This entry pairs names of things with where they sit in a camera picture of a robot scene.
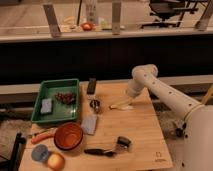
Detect yellow banana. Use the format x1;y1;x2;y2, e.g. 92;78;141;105
109;99;132;110

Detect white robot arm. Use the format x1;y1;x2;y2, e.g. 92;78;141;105
126;64;213;171

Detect black rectangular block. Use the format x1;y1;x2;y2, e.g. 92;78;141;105
87;78;96;95

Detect small dark metal cup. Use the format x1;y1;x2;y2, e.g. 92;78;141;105
90;99;100;113

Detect dark red grapes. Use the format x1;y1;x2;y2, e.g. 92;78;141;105
55;92;76;105

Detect green plastic tray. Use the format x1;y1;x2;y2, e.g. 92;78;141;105
31;79;80;124

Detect red fruit on shelf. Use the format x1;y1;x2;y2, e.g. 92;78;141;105
81;22;94;31

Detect blue sponge in tray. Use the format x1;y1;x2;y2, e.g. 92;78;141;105
40;98;52;114

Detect orange bowl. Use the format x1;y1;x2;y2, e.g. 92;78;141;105
54;122;83;151

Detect orange carrot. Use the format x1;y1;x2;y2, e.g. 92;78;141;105
31;132;55;144

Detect orange apple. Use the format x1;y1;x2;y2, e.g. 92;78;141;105
47;153;65;170

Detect blue round lid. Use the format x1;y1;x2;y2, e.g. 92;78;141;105
31;144;49;163

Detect black office chair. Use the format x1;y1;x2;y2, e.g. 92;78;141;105
141;0;197;29

